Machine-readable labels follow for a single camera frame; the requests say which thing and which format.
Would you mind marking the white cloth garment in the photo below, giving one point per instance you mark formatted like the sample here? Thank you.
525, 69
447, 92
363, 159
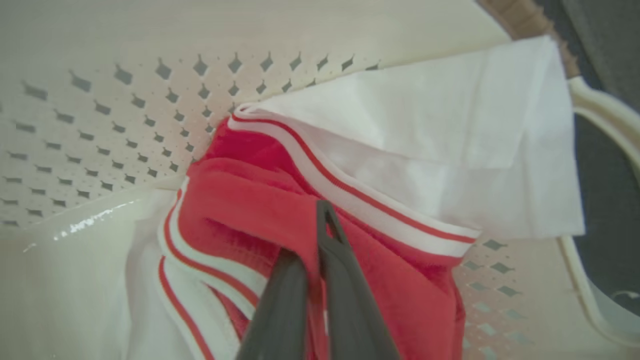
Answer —
450, 125

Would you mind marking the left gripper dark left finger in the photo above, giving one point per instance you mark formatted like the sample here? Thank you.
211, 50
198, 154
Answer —
282, 310

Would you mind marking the beige perforated plastic laundry basket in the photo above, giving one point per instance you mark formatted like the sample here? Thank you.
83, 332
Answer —
100, 100

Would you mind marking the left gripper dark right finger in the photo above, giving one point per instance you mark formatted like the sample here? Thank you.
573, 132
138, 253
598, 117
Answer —
350, 310

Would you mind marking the red jersey with white trim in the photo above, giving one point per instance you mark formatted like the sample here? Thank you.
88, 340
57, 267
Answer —
240, 210

